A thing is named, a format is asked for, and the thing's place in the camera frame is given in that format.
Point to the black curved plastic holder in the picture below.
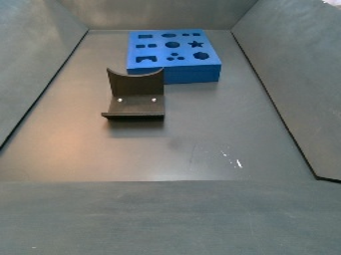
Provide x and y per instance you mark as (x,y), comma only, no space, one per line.
(138,95)

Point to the blue foam shape-sorter block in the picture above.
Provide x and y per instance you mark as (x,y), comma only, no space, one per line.
(179,51)

